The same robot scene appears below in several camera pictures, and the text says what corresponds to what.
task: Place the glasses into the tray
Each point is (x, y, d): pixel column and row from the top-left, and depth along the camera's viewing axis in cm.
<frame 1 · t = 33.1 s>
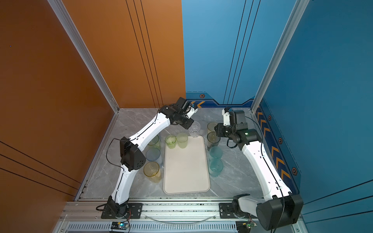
left hand: (191, 122, 89), fingers closed
right hand: (215, 127, 77), fingers open
white rectangular plastic tray: (185, 170, 88), on the table
tall blue clear cup: (155, 158, 84), point 10 cm above the table
yellow cup left front: (151, 170, 79), point 10 cm above the table
small green clear glass: (170, 141, 101), point 2 cm above the table
green dotted textured cup: (181, 138, 97), point 7 cm above the table
small clear glass: (194, 130, 96), point 11 cm above the table
dark smoke grey cup: (212, 140, 86), point 15 cm above the table
teal cup upper: (215, 152, 92), point 5 cm above the table
teal cup lower: (216, 166, 85), point 6 cm above the table

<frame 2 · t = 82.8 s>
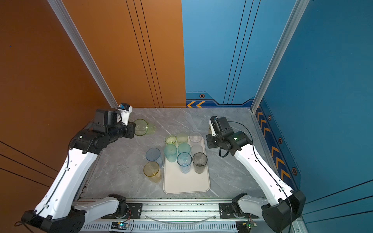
left hand: (134, 123, 70), fingers closed
right hand: (208, 139, 76), fingers open
dark smoke grey cup: (199, 160, 87), point 7 cm above the table
teal cup upper: (184, 147, 92), point 6 cm above the table
teal cup lower: (170, 152, 92), point 5 cm above the table
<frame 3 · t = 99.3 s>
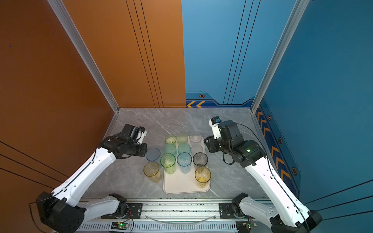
left hand: (146, 148, 79), fingers closed
right hand: (205, 139, 69), fingers open
tall green clear cup: (168, 162, 86), point 6 cm above the table
amber yellow cup right back: (202, 175, 82), point 5 cm above the table
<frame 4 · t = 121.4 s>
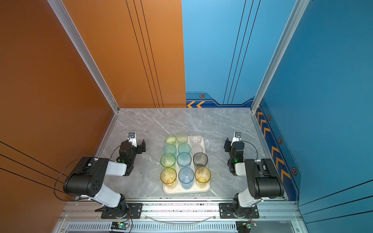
left hand: (135, 138, 94), fingers open
right hand: (231, 139, 93), fingers open
tall blue clear cup: (186, 175, 79), point 8 cm above the table
yellow cup left front: (168, 176, 74), point 13 cm above the table
